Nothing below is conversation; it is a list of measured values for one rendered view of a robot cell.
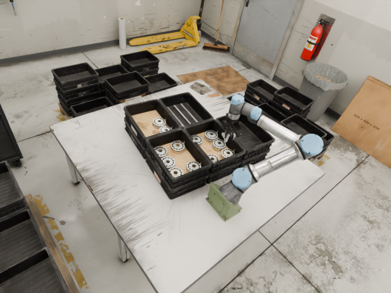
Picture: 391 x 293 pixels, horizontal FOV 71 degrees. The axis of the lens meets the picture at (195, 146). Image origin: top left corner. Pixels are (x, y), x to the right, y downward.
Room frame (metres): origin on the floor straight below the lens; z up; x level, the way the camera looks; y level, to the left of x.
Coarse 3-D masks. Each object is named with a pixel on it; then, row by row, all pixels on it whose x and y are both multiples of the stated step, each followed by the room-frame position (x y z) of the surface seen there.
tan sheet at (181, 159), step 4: (168, 144) 1.43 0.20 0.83; (168, 148) 1.39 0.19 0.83; (184, 148) 1.43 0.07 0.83; (168, 152) 1.35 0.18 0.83; (172, 152) 1.36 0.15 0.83; (184, 152) 1.39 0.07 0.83; (188, 152) 1.39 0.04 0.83; (172, 156) 1.32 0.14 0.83; (176, 156) 1.33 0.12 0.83; (180, 156) 1.34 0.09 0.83; (184, 156) 1.35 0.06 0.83; (188, 156) 1.35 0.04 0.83; (192, 156) 1.36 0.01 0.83; (176, 160) 1.29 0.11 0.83; (180, 160) 1.30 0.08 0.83; (184, 160) 1.31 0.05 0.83; (188, 160) 1.31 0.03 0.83; (192, 160) 1.32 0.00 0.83; (176, 164) 1.26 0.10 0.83; (180, 164) 1.27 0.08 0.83; (184, 164) 1.27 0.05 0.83; (180, 168) 1.23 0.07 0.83; (184, 168) 1.24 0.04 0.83; (184, 172) 1.20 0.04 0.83
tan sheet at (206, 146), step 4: (204, 132) 1.65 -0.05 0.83; (200, 136) 1.60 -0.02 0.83; (204, 140) 1.56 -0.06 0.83; (204, 144) 1.51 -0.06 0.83; (208, 144) 1.52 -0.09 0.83; (204, 148) 1.47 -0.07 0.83; (208, 148) 1.48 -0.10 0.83; (212, 148) 1.49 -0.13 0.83; (228, 148) 1.52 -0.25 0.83; (208, 152) 1.44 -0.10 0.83; (212, 152) 1.44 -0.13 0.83; (216, 152) 1.45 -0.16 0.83; (220, 152) 1.46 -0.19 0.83; (220, 156) 1.42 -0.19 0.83
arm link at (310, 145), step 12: (300, 144) 1.15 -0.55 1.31; (312, 144) 1.14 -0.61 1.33; (276, 156) 1.13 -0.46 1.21; (288, 156) 1.12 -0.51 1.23; (300, 156) 1.12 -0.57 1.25; (240, 168) 1.07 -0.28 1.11; (252, 168) 1.08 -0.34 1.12; (264, 168) 1.08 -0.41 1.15; (276, 168) 1.09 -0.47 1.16; (240, 180) 1.02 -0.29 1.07; (252, 180) 1.03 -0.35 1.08
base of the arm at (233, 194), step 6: (222, 186) 1.11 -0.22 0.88; (228, 186) 1.09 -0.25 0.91; (234, 186) 1.09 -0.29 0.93; (222, 192) 1.06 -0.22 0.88; (228, 192) 1.05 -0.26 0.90; (234, 192) 1.06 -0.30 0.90; (240, 192) 1.07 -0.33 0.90; (228, 198) 1.02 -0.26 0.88; (234, 198) 1.04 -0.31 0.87; (234, 204) 1.02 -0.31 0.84
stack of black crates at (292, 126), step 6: (294, 114) 2.54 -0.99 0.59; (282, 120) 2.37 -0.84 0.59; (288, 120) 2.45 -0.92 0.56; (294, 120) 2.54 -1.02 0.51; (300, 120) 2.50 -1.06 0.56; (306, 120) 2.46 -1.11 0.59; (288, 126) 2.44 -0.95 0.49; (294, 126) 2.46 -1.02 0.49; (300, 126) 2.48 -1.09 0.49; (306, 126) 2.44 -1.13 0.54; (312, 126) 2.40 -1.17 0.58; (294, 132) 2.22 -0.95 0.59; (300, 132) 2.38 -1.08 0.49; (306, 132) 2.40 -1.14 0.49; (312, 132) 2.38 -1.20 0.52; (318, 132) 2.34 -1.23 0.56; (324, 132) 2.32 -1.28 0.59
